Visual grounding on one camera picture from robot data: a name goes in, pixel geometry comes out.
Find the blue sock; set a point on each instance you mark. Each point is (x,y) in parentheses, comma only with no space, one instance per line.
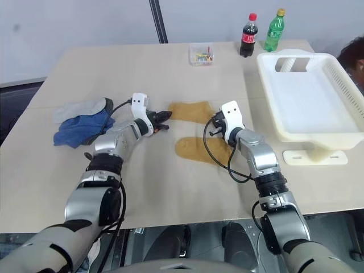
(81,128)

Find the grey robot torso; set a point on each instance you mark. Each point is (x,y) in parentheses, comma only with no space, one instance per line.
(182,266)

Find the cola bottle with red cap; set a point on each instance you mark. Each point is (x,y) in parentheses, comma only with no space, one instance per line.
(248,35)

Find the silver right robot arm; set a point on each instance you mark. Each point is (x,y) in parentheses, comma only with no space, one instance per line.
(287,221)

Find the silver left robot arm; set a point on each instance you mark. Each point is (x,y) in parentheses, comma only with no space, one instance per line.
(85,204)

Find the grey sock with dark toe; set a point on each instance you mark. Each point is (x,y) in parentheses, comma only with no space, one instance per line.
(81,108)

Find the clear plastic box colourful bits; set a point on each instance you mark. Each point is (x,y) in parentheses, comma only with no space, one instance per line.
(201,55)

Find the black pole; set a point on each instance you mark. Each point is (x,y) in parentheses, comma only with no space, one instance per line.
(159,21)

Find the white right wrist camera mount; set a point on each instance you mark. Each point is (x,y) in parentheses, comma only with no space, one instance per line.
(232,113)

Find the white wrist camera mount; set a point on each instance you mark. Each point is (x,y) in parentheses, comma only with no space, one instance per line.
(232,113)
(138,106)

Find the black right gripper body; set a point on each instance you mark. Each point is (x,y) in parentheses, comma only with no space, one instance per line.
(221,120)

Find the white slotted plastic plate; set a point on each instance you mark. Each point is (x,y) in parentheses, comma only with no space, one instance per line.
(295,157)

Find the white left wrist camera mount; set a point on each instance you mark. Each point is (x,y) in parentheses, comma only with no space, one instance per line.
(138,106)

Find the mustard yellow sock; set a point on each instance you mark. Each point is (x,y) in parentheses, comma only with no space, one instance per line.
(192,111)
(199,149)

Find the white plastic basket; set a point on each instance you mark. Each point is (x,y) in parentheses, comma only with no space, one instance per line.
(307,99)

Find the person's dark-haired head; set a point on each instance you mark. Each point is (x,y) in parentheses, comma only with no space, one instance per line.
(351,54)

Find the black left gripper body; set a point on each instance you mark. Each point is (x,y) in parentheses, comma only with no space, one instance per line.
(152,120)

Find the green soda bottle yellow cap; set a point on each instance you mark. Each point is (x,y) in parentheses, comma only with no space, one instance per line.
(273,31)

